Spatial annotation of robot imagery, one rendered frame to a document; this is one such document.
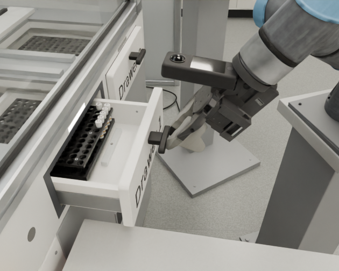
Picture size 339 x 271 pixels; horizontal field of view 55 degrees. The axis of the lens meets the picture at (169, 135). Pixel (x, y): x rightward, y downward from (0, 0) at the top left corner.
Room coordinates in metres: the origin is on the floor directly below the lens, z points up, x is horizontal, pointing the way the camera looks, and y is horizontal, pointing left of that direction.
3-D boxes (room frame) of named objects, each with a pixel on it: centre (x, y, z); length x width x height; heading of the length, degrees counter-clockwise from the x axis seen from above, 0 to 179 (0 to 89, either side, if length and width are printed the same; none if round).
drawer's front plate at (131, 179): (0.47, 0.05, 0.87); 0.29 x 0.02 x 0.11; 171
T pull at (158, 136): (0.47, 0.02, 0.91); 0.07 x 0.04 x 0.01; 171
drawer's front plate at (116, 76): (0.80, 0.11, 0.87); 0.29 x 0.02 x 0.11; 171
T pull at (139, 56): (0.80, 0.09, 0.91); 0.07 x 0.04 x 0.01; 171
